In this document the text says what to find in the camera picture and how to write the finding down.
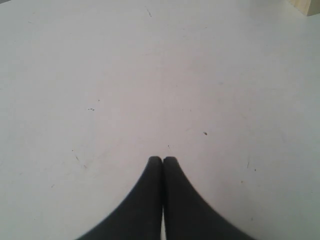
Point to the wooden cube block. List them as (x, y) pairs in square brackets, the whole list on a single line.
[(307, 7)]

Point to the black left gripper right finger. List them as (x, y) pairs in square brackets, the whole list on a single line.
[(187, 216)]

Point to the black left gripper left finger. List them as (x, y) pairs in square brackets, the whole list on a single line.
[(139, 215)]

